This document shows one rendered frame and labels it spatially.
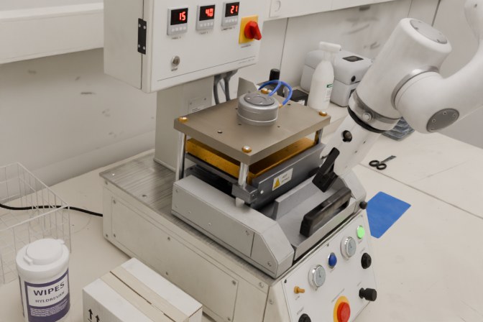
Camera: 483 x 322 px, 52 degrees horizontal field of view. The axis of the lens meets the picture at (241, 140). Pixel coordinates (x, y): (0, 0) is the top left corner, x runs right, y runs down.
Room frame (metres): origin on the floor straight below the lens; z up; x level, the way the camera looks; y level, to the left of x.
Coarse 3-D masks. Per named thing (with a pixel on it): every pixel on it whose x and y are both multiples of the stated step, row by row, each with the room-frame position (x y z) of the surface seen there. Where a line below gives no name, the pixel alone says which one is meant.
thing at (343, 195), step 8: (336, 192) 0.80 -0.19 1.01; (344, 192) 0.81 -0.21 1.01; (328, 200) 0.77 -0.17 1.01; (336, 200) 0.78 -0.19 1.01; (344, 200) 0.80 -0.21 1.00; (320, 208) 0.74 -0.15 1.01; (328, 208) 0.75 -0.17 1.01; (336, 208) 0.78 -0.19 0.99; (304, 216) 0.71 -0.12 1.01; (312, 216) 0.71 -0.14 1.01; (320, 216) 0.73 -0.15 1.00; (304, 224) 0.71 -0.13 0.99; (312, 224) 0.71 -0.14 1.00; (304, 232) 0.71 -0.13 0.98
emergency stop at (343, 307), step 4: (340, 304) 0.72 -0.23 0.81; (344, 304) 0.73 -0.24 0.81; (348, 304) 0.74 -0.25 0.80; (340, 308) 0.71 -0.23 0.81; (344, 308) 0.72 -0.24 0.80; (348, 308) 0.73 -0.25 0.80; (340, 312) 0.71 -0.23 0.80; (344, 312) 0.72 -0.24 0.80; (348, 312) 0.72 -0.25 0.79; (340, 316) 0.71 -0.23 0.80; (344, 316) 0.71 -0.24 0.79; (348, 316) 0.72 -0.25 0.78; (340, 320) 0.70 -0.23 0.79; (344, 320) 0.71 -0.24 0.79; (348, 320) 0.72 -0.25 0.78
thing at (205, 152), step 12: (192, 144) 0.84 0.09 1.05; (204, 144) 0.83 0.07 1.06; (300, 144) 0.89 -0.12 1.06; (312, 144) 0.90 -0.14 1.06; (192, 156) 0.84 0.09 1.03; (204, 156) 0.82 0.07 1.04; (216, 156) 0.80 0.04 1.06; (228, 156) 0.80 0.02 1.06; (276, 156) 0.82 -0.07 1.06; (288, 156) 0.83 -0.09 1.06; (216, 168) 0.80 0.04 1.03; (228, 168) 0.78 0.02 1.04; (252, 168) 0.77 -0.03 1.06; (264, 168) 0.77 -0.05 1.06
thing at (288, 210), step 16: (288, 192) 0.78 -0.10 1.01; (304, 192) 0.82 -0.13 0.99; (320, 192) 0.86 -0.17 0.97; (272, 208) 0.78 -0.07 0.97; (288, 208) 0.77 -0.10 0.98; (304, 208) 0.79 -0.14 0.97; (352, 208) 0.84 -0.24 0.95; (288, 224) 0.74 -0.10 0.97; (320, 224) 0.75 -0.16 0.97; (336, 224) 0.79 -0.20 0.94; (288, 240) 0.69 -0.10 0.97; (304, 240) 0.70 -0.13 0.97
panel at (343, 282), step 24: (360, 216) 0.87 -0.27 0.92; (336, 240) 0.78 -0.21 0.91; (360, 240) 0.84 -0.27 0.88; (312, 264) 0.71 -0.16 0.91; (336, 264) 0.76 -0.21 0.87; (360, 264) 0.82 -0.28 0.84; (288, 288) 0.64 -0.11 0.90; (312, 288) 0.69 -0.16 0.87; (336, 288) 0.74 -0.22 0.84; (360, 288) 0.79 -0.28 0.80; (288, 312) 0.62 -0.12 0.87; (312, 312) 0.67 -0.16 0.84; (336, 312) 0.71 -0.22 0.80
